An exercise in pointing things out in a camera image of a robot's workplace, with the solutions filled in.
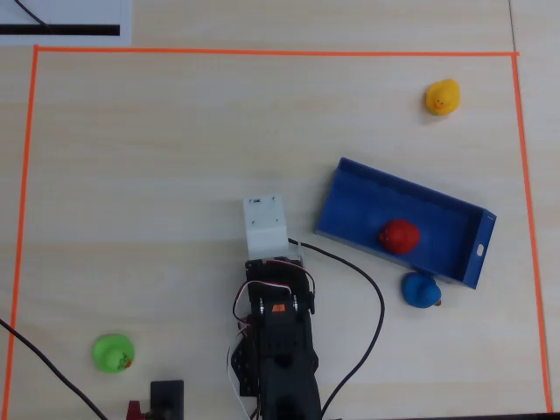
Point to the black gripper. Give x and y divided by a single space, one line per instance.
270 268

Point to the red rubber duck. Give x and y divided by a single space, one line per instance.
400 237

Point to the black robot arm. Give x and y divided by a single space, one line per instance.
284 350

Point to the blue plastic box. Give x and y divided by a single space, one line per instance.
350 197

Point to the blue rubber duck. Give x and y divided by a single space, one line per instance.
420 291

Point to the green rubber duck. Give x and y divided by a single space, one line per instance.
111 353

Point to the yellow rubber duck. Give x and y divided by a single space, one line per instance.
443 97

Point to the black clamp block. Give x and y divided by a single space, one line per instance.
167 394

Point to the orange tape strip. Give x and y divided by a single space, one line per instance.
262 51
22 210
529 219

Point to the black strip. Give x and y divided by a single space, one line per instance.
79 30

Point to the white board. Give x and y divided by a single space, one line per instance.
65 13

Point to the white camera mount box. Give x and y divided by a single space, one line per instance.
264 223

